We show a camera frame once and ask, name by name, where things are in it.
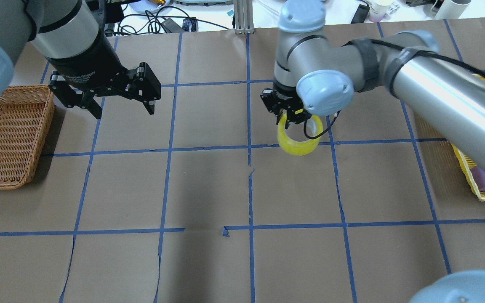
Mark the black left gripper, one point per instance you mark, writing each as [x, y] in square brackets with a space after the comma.
[87, 62]

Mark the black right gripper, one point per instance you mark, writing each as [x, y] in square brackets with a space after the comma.
[280, 101]

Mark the yellow tape roll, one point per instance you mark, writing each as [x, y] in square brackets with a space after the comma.
[301, 148]

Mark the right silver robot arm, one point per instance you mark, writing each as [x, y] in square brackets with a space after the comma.
[356, 190]

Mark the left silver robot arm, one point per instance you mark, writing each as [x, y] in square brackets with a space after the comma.
[70, 35]

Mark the black power adapter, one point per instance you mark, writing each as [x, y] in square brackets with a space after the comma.
[170, 26]

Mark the brown wicker basket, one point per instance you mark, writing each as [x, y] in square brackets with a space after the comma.
[26, 113]

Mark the white paper cup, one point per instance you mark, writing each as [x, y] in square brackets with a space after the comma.
[378, 9]

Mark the purple sponge block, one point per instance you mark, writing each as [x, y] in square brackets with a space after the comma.
[479, 177]

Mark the aluminium frame post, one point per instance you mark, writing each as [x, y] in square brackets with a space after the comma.
[243, 17]

